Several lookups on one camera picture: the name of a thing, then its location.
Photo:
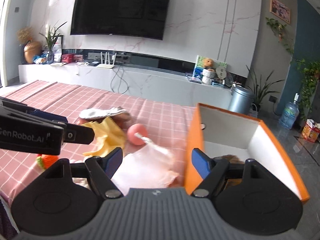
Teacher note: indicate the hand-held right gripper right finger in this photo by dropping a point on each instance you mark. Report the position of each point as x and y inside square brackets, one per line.
[200, 163]

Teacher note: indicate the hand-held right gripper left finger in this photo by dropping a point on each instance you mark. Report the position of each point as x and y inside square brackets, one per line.
[113, 162]

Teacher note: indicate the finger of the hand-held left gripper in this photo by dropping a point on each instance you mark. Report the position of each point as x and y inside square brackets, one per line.
[80, 135]
[50, 116]

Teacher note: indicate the orange cardboard box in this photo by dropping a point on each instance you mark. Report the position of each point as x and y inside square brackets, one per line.
[195, 140]

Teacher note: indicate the yellow cloth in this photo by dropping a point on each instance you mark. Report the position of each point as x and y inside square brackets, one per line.
[110, 135]

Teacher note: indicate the white fuzzy cloth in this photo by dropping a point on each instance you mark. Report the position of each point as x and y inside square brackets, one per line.
[100, 112]

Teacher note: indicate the white plastic bag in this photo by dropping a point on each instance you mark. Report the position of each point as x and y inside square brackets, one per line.
[145, 170]

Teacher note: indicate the pink ball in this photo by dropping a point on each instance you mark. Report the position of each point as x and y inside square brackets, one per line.
[133, 136]

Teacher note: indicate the orange knitted toy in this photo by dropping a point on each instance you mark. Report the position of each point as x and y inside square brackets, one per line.
[47, 161]

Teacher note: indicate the red box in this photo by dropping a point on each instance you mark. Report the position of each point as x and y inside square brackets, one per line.
[67, 58]

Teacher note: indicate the pink checked tablecloth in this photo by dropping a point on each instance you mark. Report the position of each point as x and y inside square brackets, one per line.
[155, 115]

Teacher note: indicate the golden vase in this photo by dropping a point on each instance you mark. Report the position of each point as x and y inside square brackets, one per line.
[32, 52]

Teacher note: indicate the green plant in glass vase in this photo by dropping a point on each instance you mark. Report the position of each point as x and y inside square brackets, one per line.
[51, 42]

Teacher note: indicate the white router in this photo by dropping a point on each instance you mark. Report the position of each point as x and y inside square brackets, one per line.
[106, 65]

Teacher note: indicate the grey metal trash can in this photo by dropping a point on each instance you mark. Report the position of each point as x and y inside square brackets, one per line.
[240, 100]

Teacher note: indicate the dried flower bunch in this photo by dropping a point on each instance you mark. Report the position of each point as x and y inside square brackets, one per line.
[25, 35]

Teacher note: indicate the white knitted plush toy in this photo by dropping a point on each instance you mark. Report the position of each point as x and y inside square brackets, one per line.
[208, 76]

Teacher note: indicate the grey marble television cabinet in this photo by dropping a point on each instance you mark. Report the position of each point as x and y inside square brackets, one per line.
[155, 82]

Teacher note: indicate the round hand fan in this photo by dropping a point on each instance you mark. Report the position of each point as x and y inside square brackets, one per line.
[221, 71]

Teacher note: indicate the potted long-leaf plant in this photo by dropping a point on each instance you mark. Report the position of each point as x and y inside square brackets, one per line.
[261, 90]

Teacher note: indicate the small brown plush toy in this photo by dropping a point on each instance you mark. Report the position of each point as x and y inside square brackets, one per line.
[208, 62]

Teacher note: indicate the blue water bottle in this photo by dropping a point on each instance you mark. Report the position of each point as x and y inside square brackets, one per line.
[288, 113]

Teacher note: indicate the red yellow carton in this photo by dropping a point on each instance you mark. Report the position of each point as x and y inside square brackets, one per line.
[310, 131]

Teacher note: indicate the hanging green vine plant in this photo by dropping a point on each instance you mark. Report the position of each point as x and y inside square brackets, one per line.
[308, 80]

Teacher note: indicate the black picture frame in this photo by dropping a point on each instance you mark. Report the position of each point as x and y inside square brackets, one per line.
[60, 40]

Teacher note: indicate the black wall television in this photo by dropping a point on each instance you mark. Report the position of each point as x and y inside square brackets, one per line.
[120, 12]

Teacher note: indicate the wood framed wall picture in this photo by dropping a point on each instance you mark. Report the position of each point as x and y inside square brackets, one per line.
[280, 9]

